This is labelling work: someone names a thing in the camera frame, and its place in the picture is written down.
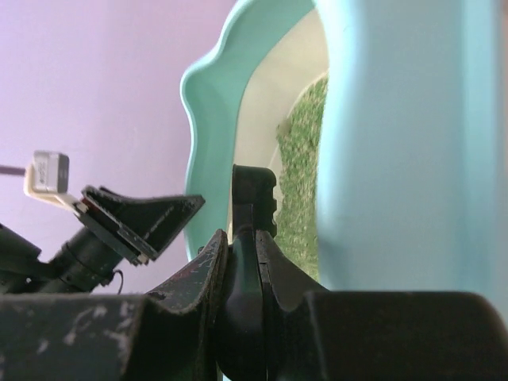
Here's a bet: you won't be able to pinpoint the black slotted litter scoop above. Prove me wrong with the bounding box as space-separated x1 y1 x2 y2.
214 164 276 380

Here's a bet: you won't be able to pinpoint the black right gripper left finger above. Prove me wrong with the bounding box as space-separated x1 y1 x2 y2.
1 230 228 380

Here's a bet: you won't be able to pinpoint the teal plastic litter box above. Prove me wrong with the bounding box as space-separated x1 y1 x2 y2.
180 1 507 298

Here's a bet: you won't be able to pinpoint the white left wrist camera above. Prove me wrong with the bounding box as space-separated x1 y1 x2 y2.
23 150 78 212

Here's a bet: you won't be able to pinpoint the green cat litter pellets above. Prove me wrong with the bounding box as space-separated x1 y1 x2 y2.
275 72 329 280

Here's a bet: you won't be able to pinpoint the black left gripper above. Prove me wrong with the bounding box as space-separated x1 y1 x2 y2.
47 186 205 292

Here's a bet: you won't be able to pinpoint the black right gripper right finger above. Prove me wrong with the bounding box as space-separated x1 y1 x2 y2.
256 231 507 380

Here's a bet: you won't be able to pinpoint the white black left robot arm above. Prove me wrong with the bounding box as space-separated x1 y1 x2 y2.
1 186 205 294

